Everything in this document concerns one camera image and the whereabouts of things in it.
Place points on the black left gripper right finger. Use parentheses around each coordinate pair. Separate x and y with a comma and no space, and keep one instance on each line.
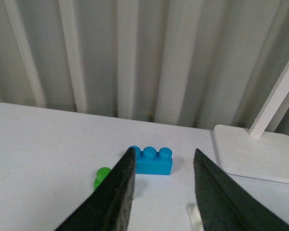
(226,206)

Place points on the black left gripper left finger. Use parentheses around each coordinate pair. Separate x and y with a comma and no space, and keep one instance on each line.
(109,207)

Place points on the white studded base plate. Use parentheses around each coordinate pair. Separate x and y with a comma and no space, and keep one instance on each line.
(195,217)

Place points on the green toy block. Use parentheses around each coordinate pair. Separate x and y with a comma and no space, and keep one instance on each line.
(101,174)

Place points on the blue toy block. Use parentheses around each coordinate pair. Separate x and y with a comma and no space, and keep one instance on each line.
(149,161)

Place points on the white lamp stand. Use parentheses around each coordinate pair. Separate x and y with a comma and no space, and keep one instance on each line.
(256,153)

